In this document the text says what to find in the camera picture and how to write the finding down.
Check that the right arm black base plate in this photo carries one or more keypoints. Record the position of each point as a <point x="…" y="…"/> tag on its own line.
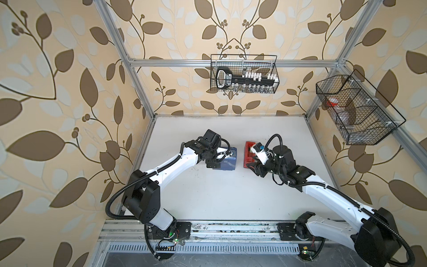
<point x="288" y="232"/>

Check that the black wire basket right wall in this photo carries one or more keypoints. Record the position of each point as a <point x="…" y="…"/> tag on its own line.
<point x="364" y="116"/>

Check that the red tape dispenser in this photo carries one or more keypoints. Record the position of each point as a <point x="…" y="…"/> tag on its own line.
<point x="249" y="156"/>

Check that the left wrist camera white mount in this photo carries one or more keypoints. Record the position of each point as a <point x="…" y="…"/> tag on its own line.
<point x="224" y="151"/>

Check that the black wire basket wall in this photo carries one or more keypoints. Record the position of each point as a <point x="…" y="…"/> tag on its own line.
<point x="364" y="116"/>
<point x="237" y="62"/>

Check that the black wire basket back wall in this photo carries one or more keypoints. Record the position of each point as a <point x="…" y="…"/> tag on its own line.
<point x="237" y="62"/>

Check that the aluminium front rail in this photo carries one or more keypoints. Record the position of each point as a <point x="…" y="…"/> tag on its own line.
<point x="204" y="230"/>

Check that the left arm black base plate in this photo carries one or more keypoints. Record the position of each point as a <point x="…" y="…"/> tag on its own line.
<point x="178" y="230"/>

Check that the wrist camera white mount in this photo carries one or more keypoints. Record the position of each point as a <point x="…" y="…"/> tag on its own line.
<point x="259" y="150"/>
<point x="224" y="151"/>

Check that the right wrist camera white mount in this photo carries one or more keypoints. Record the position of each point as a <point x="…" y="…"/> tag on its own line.
<point x="259" y="150"/>

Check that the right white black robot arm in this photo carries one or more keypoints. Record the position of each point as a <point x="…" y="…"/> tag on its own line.
<point x="371" y="233"/>

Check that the light blue wrapping paper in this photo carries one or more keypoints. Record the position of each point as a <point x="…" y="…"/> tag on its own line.
<point x="229" y="163"/>

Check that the black socket wrench set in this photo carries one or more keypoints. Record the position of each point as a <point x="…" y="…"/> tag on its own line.
<point x="247" y="81"/>

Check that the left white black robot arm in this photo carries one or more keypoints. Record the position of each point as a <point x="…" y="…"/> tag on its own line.
<point x="140" y="199"/>

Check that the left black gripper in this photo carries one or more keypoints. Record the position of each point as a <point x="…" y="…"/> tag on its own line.
<point x="213" y="162"/>

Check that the red capped clear container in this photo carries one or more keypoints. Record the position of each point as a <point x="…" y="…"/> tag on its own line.
<point x="331" y="102"/>

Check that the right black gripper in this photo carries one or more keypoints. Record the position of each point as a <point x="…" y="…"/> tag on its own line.
<point x="258" y="167"/>

